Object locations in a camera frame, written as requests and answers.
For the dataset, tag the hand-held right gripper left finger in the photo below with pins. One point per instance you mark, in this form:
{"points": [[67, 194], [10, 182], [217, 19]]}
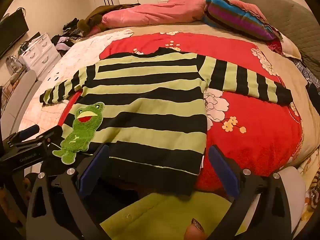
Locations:
{"points": [[96, 170]]}

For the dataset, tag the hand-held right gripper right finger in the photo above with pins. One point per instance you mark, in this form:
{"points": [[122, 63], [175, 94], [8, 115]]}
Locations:
{"points": [[223, 172]]}

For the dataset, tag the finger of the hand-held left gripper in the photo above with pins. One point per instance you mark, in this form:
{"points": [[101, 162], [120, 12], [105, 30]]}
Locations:
{"points": [[28, 130], [51, 133]]}

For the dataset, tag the green black striped frog sweater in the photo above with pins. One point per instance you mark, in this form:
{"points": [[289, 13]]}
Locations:
{"points": [[150, 105]]}

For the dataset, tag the pile of dark clothes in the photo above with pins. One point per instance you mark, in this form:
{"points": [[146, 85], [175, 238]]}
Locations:
{"points": [[66, 40]]}

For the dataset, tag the person's right hand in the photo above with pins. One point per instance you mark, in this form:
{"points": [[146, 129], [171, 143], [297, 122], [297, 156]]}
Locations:
{"points": [[195, 232]]}

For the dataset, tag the white chair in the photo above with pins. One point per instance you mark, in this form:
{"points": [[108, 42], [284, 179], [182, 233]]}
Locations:
{"points": [[22, 92]]}

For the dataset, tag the red floral blanket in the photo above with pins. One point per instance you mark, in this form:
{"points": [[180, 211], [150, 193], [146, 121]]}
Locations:
{"points": [[250, 135]]}

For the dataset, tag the white chest of drawers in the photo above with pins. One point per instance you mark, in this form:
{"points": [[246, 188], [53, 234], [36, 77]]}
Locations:
{"points": [[37, 50]]}

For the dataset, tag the black television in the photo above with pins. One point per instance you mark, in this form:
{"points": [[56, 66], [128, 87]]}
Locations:
{"points": [[12, 32]]}

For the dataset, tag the brown coat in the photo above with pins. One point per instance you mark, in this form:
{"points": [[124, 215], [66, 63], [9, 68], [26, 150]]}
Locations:
{"points": [[95, 20]]}

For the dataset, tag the blue white patterned cloth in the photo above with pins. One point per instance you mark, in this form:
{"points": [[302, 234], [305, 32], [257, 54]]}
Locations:
{"points": [[308, 71]]}

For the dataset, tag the white pillow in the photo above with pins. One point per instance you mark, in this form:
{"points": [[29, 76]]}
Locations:
{"points": [[290, 48]]}

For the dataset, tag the colourful striped pillow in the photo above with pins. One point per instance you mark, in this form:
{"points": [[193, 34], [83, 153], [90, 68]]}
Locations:
{"points": [[232, 17]]}

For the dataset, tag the pink duvet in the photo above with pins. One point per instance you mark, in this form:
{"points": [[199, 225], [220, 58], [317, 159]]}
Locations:
{"points": [[155, 15]]}

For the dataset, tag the grey quilted headboard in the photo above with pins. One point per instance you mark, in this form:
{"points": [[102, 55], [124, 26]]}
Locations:
{"points": [[287, 17]]}

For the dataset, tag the white rounded bed frame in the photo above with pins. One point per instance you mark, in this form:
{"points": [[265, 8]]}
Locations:
{"points": [[293, 192]]}

